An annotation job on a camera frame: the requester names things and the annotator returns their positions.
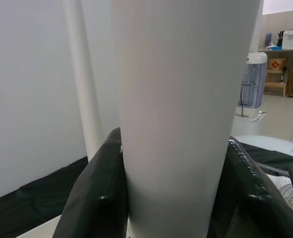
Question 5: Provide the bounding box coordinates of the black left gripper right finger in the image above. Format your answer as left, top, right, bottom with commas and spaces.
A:
208, 138, 293, 238

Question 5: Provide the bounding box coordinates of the white countertop appliance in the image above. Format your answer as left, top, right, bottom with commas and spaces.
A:
282, 28, 293, 50

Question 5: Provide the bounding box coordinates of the black table cloth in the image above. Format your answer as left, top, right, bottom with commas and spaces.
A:
0, 142, 293, 238

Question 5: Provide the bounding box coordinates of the wooden low bench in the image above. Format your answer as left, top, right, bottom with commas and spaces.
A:
263, 70, 289, 98

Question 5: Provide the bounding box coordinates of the yellow box with red label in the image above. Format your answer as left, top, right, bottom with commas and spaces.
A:
267, 57, 288, 72

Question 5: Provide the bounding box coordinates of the white plastic cabinet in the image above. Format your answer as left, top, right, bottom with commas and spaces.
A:
232, 109, 267, 137

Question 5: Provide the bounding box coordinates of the white insect killer lamp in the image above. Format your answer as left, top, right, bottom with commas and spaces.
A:
235, 51, 268, 117

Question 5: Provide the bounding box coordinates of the white tapered plastic table leg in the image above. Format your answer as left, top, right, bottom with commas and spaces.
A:
109, 0, 263, 238
63, 0, 112, 162

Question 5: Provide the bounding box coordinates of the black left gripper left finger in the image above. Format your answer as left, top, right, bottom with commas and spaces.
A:
53, 127, 129, 238

